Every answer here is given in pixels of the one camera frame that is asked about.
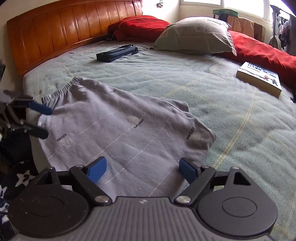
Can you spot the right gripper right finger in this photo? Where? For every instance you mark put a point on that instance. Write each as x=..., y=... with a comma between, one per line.
x=199, y=179

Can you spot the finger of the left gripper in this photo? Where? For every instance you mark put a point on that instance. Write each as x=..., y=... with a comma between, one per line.
x=34, y=130
x=43, y=109

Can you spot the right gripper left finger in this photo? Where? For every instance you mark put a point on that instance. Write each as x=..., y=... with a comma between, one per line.
x=85, y=179

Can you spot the grey printed garment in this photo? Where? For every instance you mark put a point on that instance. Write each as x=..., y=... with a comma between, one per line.
x=142, y=137

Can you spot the navy zipper pouch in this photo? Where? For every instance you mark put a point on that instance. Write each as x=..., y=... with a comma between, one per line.
x=111, y=55

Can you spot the clothes rack with garments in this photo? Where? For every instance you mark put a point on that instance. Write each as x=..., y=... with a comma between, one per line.
x=280, y=38

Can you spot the wooden headboard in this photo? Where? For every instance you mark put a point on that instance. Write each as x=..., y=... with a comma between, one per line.
x=46, y=32

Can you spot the green bed sheet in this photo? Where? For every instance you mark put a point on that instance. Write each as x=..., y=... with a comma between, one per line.
x=254, y=130

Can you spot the blue white book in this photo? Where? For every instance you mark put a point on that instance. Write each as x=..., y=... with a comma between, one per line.
x=262, y=78

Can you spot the red pillow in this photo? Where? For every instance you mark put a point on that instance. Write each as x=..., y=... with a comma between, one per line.
x=137, y=29

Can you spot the red duvet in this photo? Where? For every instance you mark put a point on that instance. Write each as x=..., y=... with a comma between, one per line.
x=250, y=50

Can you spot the grey checked pillow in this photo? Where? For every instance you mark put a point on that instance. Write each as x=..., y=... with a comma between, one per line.
x=198, y=36

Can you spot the cardboard box by window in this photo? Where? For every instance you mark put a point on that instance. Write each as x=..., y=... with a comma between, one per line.
x=240, y=24

